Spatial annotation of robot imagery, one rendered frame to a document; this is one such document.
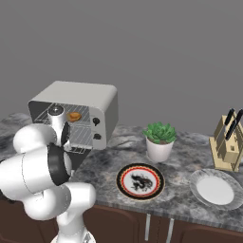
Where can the dark toaster oven door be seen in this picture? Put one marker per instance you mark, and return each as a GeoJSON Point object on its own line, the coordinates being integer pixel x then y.
{"type": "Point", "coordinates": [79, 156]}

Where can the black red dragon plate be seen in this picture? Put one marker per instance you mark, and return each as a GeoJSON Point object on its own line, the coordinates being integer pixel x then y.
{"type": "Point", "coordinates": [140, 181]}

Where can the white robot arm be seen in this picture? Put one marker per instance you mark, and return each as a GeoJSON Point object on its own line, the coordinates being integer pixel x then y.
{"type": "Point", "coordinates": [31, 177]}

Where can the grey white plate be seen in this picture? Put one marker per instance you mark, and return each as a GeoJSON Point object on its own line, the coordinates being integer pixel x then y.
{"type": "Point", "coordinates": [215, 190]}

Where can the green succulent in white pot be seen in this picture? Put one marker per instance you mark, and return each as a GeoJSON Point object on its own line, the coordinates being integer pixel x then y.
{"type": "Point", "coordinates": [159, 142]}

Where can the silver toaster oven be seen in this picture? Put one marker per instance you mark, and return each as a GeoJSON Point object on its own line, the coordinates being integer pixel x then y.
{"type": "Point", "coordinates": [79, 95]}

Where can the black toaster oven knob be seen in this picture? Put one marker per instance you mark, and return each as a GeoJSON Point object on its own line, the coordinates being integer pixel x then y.
{"type": "Point", "coordinates": [97, 136]}
{"type": "Point", "coordinates": [96, 121]}

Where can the brown cupboard door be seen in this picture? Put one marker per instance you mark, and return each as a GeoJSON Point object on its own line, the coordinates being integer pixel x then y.
{"type": "Point", "coordinates": [209, 234]}
{"type": "Point", "coordinates": [117, 226]}
{"type": "Point", "coordinates": [19, 224]}

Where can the wooden knife block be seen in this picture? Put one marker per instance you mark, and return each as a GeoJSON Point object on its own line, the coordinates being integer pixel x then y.
{"type": "Point", "coordinates": [225, 148]}

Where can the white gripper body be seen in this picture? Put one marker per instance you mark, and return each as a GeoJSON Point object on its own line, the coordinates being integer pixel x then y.
{"type": "Point", "coordinates": [67, 146]}

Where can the orange-brown bread piece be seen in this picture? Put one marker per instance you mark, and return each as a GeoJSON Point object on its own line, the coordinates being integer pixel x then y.
{"type": "Point", "coordinates": [74, 116]}

